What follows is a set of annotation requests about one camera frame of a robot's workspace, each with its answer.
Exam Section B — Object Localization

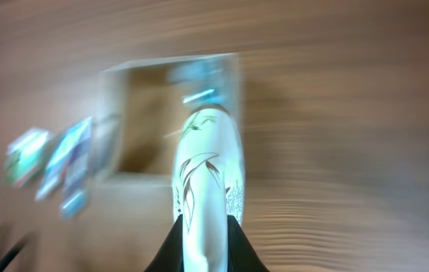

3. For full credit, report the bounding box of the blue mouthwash bottle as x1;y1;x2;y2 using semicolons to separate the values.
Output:
168;56;238;112

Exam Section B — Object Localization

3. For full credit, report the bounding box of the blue white toothbrush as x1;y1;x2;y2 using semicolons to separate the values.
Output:
60;131;91;218

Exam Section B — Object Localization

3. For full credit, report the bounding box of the white cosmetic tube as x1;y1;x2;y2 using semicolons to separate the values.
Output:
172;105;244;271

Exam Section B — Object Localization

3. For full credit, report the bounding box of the green white soap packet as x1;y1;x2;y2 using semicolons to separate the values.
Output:
4;128;52;187

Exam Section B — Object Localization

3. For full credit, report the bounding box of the small toothpaste tube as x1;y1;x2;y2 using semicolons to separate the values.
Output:
35;117;91;201

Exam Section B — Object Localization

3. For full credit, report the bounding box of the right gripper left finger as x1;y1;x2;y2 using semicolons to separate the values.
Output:
144;215;184;272

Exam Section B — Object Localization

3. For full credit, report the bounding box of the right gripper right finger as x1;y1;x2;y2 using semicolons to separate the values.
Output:
227;215;269;272

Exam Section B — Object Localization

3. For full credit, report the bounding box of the white cardboard box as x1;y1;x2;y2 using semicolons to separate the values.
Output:
91;53;243;184

